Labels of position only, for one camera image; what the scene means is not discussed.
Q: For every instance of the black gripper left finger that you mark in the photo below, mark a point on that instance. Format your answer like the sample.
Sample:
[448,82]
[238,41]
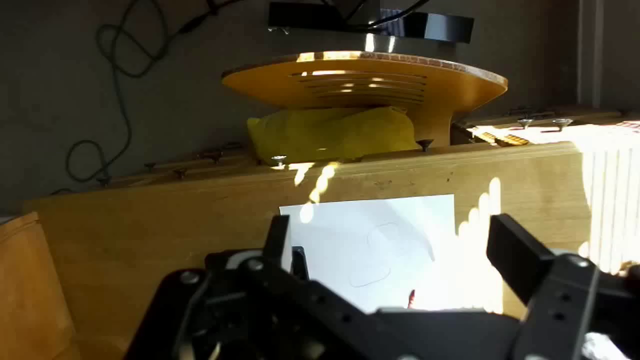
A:
[276,243]

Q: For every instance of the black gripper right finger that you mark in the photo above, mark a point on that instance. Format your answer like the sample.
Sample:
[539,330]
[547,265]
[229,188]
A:
[520,259]

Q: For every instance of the white paper sheet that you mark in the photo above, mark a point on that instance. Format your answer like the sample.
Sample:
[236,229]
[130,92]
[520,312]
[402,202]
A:
[373,252]

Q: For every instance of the yellow cloth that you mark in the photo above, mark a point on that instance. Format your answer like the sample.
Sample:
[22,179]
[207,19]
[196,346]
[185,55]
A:
[331,132]

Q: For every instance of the black camera bar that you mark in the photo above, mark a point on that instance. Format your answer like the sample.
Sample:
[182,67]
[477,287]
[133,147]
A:
[370,16]

